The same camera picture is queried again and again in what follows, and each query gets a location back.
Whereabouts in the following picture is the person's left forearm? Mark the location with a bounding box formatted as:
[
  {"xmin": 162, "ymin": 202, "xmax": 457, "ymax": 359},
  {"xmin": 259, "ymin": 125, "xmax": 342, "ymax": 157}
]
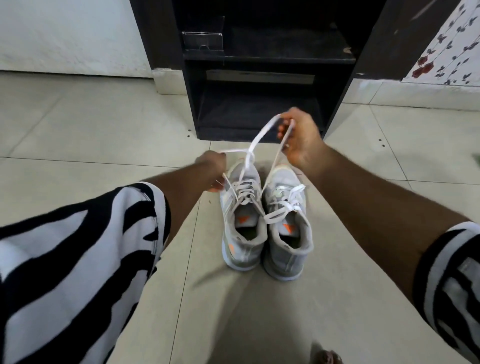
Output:
[{"xmin": 144, "ymin": 164, "xmax": 215, "ymax": 245}]

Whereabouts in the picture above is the clear plastic box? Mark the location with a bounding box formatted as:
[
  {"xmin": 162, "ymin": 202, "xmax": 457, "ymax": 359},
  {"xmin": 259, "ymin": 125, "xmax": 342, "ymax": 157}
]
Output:
[{"xmin": 181, "ymin": 15, "xmax": 226, "ymax": 53}]

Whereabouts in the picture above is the person's left hand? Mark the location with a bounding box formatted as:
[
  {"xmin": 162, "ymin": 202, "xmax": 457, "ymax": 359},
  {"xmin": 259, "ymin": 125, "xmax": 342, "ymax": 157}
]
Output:
[{"xmin": 194, "ymin": 149, "xmax": 229, "ymax": 194}]

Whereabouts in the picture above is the grey sneaker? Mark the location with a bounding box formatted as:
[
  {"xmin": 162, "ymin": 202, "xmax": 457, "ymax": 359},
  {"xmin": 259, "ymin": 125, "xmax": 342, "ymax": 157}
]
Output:
[
  {"xmin": 219, "ymin": 159, "xmax": 269, "ymax": 272},
  {"xmin": 261, "ymin": 163, "xmax": 315, "ymax": 282}
]

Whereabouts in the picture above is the dark brown wooden cabinet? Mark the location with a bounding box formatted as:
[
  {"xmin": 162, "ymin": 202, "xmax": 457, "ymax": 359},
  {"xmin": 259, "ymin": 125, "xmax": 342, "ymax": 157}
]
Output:
[{"xmin": 129, "ymin": 0, "xmax": 462, "ymax": 82}]

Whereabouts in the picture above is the person's right hand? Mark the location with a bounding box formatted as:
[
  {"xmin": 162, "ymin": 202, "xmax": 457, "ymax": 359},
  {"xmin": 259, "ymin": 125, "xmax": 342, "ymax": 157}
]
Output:
[{"xmin": 276, "ymin": 106, "xmax": 331, "ymax": 172}]

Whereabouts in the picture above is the zebra striped garment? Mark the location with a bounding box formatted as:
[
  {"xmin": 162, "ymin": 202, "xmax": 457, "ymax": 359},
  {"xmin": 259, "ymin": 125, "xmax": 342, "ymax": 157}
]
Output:
[{"xmin": 0, "ymin": 181, "xmax": 480, "ymax": 364}]

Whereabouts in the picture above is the person's right foot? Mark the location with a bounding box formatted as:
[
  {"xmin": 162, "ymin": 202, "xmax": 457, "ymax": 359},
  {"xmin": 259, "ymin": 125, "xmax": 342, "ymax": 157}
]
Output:
[{"xmin": 314, "ymin": 348, "xmax": 344, "ymax": 364}]

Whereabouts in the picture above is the person's right forearm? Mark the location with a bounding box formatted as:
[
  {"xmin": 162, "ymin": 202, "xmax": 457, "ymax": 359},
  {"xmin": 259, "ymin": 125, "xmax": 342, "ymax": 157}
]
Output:
[{"xmin": 307, "ymin": 146, "xmax": 472, "ymax": 312}]

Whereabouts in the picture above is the white floral patterned sheet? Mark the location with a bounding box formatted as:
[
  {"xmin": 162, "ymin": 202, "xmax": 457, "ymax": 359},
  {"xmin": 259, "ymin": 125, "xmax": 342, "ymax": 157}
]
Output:
[{"xmin": 401, "ymin": 0, "xmax": 480, "ymax": 87}]

